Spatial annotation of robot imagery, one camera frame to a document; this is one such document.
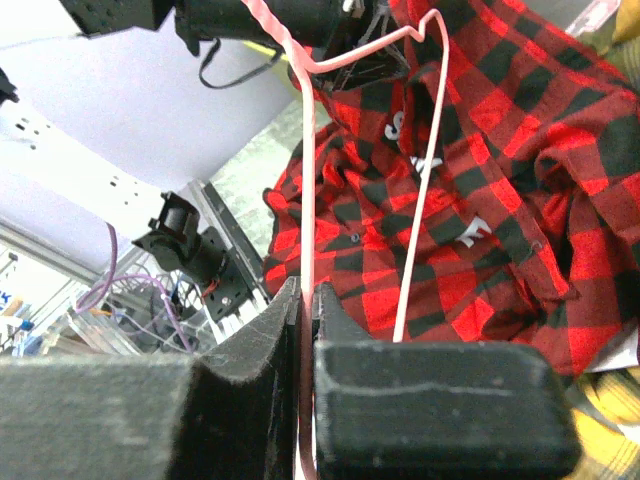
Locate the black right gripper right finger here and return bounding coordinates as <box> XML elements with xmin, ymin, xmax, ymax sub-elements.
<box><xmin>313</xmin><ymin>283</ymin><xmax>581</xmax><ymax>479</ymax></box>

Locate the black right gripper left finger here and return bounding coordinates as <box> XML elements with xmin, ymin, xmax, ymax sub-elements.
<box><xmin>1</xmin><ymin>278</ymin><xmax>300</xmax><ymax>479</ymax></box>

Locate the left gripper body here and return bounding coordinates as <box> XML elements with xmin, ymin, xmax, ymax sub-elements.
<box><xmin>175</xmin><ymin>0</ymin><xmax>409</xmax><ymax>92</ymax></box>

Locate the pink wire hanger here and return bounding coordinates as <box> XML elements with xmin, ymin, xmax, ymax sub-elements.
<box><xmin>244</xmin><ymin>1</ymin><xmax>450</xmax><ymax>479</ymax></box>

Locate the red black plaid shirt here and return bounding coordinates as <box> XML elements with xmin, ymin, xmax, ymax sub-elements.
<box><xmin>262</xmin><ymin>0</ymin><xmax>640</xmax><ymax>379</ymax></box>

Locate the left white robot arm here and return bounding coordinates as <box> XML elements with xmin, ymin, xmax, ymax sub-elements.
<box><xmin>61</xmin><ymin>1</ymin><xmax>409</xmax><ymax>93</ymax></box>

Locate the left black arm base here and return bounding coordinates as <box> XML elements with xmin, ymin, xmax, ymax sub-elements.
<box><xmin>134</xmin><ymin>184</ymin><xmax>271</xmax><ymax>321</ymax></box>

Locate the yellow plaid flannel shirt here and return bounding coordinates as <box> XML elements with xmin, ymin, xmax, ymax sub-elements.
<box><xmin>567</xmin><ymin>1</ymin><xmax>639</xmax><ymax>479</ymax></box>

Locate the aluminium mounting rail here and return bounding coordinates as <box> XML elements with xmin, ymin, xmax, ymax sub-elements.
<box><xmin>184</xmin><ymin>99</ymin><xmax>306</xmax><ymax>346</ymax></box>

